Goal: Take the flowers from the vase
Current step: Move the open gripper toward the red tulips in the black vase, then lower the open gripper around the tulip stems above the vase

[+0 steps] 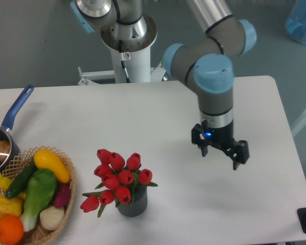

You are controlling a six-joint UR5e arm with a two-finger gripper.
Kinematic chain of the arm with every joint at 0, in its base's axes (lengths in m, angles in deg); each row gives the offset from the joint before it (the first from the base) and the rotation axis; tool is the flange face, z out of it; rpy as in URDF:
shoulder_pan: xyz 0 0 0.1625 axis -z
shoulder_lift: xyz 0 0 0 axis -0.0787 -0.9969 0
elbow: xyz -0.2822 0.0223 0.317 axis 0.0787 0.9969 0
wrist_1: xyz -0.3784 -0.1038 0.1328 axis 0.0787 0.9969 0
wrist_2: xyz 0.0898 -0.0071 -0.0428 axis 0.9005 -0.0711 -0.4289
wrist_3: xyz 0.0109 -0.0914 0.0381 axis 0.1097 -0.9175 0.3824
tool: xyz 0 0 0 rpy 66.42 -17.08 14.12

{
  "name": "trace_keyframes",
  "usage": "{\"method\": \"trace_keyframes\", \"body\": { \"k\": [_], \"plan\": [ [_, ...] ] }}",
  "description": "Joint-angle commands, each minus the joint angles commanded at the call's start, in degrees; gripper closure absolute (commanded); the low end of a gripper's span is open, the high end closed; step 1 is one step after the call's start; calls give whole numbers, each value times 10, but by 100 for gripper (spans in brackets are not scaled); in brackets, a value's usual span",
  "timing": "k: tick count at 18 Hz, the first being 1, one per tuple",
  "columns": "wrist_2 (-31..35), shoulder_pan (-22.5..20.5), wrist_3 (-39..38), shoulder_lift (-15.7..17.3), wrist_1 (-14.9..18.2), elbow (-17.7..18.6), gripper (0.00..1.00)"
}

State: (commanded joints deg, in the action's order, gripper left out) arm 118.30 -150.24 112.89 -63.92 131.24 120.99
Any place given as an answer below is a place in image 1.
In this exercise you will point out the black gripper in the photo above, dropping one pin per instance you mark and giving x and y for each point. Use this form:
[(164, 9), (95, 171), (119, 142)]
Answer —
[(203, 136)]

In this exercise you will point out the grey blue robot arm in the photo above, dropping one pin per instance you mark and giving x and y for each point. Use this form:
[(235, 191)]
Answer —
[(206, 69)]

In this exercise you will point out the grey ribbed vase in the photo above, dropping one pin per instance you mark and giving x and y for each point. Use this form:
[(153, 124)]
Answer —
[(138, 206)]

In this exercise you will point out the red tulip bouquet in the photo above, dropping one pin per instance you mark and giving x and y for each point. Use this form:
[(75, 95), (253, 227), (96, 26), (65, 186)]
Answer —
[(120, 179)]

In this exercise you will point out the blue plastic bag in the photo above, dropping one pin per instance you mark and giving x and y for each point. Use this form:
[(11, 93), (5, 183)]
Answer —
[(295, 24)]

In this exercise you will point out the purple radish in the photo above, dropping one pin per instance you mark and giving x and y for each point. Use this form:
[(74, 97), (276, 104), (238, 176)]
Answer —
[(62, 196)]

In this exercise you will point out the yellow squash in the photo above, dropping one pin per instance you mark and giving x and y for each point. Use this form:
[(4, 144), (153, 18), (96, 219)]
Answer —
[(46, 159)]

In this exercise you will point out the green bok choy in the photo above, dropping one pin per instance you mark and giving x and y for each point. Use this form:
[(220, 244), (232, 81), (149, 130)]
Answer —
[(39, 192)]

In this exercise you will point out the white garlic bulb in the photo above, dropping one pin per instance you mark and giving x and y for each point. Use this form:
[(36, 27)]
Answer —
[(51, 217)]

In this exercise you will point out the dark green cucumber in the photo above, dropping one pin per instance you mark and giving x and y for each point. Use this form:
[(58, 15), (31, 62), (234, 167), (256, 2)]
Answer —
[(19, 184)]

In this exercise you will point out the yellow banana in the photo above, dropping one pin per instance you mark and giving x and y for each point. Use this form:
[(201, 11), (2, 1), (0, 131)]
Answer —
[(4, 182)]

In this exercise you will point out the orange fruit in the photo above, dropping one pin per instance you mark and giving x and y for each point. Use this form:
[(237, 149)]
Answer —
[(11, 229)]

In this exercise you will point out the yellow bell pepper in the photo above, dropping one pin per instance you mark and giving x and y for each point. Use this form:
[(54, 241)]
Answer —
[(11, 206)]

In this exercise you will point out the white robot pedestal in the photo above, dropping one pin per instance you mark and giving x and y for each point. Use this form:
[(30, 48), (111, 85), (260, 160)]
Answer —
[(130, 49)]

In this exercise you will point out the metal clamp bracket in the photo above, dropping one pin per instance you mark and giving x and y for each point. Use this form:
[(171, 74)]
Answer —
[(96, 77)]

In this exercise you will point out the blue handled saucepan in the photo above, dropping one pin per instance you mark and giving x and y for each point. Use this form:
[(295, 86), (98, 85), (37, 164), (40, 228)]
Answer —
[(8, 148)]

